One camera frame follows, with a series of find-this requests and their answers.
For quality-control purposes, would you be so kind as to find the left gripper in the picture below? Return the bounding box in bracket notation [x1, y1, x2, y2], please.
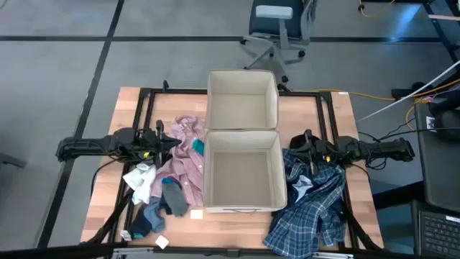
[138, 120, 183, 167]

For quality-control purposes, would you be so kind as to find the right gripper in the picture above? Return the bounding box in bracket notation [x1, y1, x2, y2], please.
[288, 129, 341, 176]

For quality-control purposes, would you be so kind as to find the pink button shirt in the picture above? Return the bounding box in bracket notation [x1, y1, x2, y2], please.
[150, 114, 208, 208]

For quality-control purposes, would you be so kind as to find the white shirt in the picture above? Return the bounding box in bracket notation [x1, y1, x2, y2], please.
[122, 161, 157, 205]

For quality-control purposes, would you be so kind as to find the grey sock teal cuff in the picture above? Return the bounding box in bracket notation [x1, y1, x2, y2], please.
[161, 178, 190, 217]

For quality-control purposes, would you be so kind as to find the blue plaid shirt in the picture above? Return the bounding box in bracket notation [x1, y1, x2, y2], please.
[264, 149, 348, 259]

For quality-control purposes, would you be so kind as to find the plain beige fabric bin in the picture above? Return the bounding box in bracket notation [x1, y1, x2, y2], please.
[204, 69, 280, 131]

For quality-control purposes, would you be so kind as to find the grey office chair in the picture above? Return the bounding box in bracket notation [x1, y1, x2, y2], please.
[239, 0, 319, 83]

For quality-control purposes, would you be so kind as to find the black side desk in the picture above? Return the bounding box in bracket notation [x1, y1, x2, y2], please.
[415, 102, 460, 213]

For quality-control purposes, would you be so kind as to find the black bulky device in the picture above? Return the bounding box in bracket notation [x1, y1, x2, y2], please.
[427, 96, 460, 143]

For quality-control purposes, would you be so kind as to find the grey chair leg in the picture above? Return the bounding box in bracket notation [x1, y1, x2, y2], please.
[0, 153, 28, 169]

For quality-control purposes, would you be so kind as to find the black crossbeam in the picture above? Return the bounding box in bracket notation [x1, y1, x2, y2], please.
[0, 242, 460, 259]

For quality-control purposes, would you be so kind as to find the black laptop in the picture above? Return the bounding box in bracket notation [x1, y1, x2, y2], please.
[412, 200, 460, 259]

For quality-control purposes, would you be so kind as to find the black aluminium table frame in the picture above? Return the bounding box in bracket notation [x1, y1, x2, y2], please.
[80, 81, 384, 253]

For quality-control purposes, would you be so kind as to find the beige fabric bin with handle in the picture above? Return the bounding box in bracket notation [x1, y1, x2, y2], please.
[203, 129, 288, 214]

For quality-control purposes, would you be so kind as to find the white cable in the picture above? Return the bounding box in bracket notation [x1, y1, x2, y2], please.
[357, 60, 460, 123]

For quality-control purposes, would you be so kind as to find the long yellow floor cable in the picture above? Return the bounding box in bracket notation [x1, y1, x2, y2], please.
[294, 77, 460, 123]

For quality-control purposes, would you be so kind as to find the short yellow cable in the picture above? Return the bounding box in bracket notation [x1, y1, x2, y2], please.
[358, 0, 396, 18]

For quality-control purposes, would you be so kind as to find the black desk frame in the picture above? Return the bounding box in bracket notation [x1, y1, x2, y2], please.
[423, 0, 460, 64]

